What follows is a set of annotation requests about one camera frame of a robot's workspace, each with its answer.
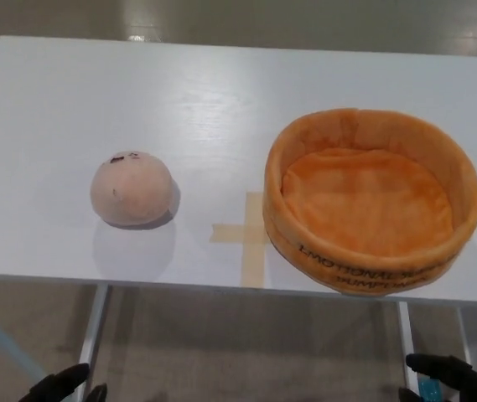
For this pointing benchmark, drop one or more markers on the white table leg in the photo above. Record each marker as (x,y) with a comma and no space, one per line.
(93,335)
(408,331)

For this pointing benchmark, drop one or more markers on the small teal object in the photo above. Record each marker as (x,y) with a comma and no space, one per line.
(429,394)

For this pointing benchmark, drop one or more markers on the pink round plush toy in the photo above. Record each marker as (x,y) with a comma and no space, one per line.
(131,192)

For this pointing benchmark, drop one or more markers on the short beige tape strip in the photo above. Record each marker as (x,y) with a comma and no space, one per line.
(229,233)

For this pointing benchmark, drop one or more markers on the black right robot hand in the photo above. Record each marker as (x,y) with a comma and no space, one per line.
(456,381)

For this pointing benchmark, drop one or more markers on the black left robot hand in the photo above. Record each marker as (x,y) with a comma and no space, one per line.
(53,385)

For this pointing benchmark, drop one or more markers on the orange plush plate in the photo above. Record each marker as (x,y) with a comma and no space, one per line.
(364,201)

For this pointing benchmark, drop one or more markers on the long beige tape strip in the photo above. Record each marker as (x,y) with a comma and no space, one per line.
(254,259)

